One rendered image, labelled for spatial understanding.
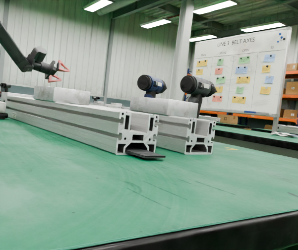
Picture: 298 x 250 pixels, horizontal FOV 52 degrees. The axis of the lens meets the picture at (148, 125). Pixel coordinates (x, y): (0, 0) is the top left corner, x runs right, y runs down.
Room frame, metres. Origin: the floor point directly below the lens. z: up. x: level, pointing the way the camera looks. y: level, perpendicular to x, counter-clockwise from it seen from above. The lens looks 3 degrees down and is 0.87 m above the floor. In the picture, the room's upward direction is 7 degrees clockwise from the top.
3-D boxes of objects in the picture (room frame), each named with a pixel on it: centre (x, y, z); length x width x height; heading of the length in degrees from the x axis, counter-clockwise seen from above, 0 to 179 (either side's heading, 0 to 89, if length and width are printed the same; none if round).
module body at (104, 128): (0.92, 0.27, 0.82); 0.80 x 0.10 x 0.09; 39
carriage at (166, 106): (0.85, -0.03, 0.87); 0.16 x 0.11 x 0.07; 39
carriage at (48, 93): (0.92, 0.27, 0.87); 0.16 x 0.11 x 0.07; 39
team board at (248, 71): (4.04, -1.02, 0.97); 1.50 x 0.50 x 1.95; 35
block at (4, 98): (1.26, 0.56, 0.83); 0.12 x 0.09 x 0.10; 129
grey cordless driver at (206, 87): (1.06, -0.17, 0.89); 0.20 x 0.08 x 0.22; 139
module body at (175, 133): (1.04, 0.13, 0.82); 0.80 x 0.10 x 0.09; 39
